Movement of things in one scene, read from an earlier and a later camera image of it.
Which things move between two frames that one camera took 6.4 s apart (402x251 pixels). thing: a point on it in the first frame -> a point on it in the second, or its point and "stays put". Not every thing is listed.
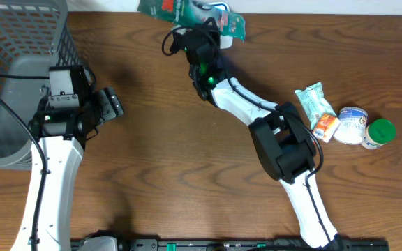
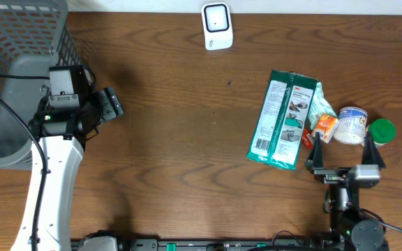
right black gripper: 216,30 -> 315,161
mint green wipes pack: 314,102 stays put
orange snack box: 326,125 stays put
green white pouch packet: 195,12 -> 282,119
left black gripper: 109,103 stays put
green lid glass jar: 379,132 stays put
